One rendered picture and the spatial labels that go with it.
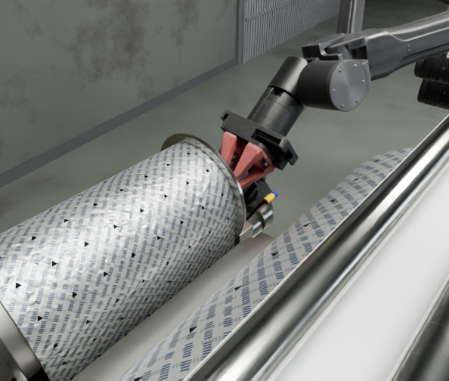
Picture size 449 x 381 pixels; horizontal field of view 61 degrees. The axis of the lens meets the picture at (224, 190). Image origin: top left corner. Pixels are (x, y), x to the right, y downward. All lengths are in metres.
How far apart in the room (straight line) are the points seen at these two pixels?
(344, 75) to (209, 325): 0.35
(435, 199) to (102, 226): 0.27
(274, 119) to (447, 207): 0.34
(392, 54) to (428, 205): 0.42
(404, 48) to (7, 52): 2.40
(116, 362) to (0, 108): 2.48
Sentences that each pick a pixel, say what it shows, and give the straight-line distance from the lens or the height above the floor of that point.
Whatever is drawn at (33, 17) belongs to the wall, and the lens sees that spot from 2.78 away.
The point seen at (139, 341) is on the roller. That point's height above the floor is 1.23.
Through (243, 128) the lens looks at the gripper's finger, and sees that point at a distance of 0.49.
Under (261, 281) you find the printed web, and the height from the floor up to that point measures 1.40.
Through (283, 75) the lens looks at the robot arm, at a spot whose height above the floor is 1.35.
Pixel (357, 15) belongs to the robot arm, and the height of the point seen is 1.30.
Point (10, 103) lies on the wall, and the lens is 2.78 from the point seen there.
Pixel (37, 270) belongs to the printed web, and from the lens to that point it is 0.34.
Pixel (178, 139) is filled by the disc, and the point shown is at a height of 1.31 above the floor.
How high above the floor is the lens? 1.54
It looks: 38 degrees down
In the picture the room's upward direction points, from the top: straight up
